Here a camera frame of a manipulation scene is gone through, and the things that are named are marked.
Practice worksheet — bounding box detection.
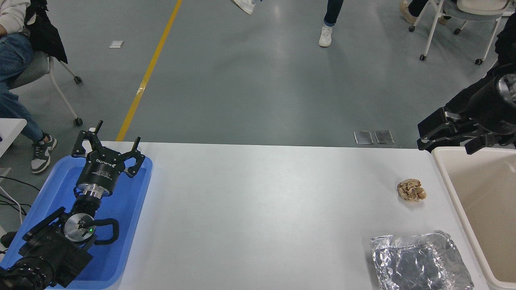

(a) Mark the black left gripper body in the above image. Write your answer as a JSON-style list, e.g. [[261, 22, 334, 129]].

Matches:
[[76, 147, 134, 191]]

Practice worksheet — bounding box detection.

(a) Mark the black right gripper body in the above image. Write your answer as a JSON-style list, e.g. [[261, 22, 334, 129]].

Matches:
[[470, 77, 516, 135]]

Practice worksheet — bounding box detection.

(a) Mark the foil plate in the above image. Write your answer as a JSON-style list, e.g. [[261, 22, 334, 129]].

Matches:
[[370, 230, 474, 290]]

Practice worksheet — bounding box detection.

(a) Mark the blue plastic tray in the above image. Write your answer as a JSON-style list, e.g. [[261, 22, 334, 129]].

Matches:
[[0, 155, 154, 290]]

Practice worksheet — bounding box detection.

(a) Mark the large pale bin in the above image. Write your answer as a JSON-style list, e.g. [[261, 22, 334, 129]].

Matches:
[[431, 146, 516, 290]]

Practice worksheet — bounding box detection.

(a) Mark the crumpled tan paper ball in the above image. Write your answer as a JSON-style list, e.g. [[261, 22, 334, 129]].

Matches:
[[397, 178, 427, 202]]

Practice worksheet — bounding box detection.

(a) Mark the grey wheeled chair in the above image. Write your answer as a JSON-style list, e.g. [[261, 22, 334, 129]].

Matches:
[[8, 50, 83, 126]]

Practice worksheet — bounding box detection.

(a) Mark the small white table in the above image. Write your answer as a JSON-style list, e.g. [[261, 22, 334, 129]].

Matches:
[[0, 118, 27, 157]]

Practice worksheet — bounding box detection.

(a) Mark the black jacket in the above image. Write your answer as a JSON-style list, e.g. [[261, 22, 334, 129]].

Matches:
[[25, 0, 68, 64]]

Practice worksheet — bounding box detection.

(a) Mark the white-framed wheeled chair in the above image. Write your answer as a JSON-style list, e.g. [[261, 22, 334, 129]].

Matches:
[[408, 0, 516, 65]]

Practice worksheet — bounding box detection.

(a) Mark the seated person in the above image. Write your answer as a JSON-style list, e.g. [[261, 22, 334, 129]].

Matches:
[[0, 0, 58, 174], [400, 0, 450, 25]]

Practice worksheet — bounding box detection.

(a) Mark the walking person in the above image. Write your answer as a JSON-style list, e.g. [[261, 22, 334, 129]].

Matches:
[[231, 0, 344, 48]]

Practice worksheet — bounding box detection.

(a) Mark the black cable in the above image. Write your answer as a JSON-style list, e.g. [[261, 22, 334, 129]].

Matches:
[[0, 176, 41, 216]]

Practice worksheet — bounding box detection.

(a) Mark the white cable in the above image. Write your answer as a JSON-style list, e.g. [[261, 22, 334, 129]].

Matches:
[[0, 185, 24, 224]]

